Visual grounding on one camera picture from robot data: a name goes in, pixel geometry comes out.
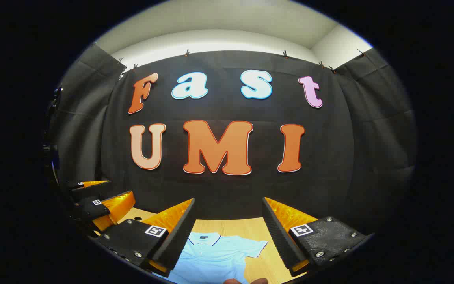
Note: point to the light blue T-shirt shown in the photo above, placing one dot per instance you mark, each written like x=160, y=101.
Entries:
x=215, y=260

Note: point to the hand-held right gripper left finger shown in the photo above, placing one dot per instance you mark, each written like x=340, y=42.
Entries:
x=175, y=240

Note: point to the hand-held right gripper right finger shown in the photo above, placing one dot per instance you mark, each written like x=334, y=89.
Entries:
x=280, y=236

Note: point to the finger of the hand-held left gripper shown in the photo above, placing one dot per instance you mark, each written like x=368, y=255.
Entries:
x=89, y=211
x=91, y=191

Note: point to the black backdrop cloth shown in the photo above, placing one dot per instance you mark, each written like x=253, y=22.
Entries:
x=227, y=189

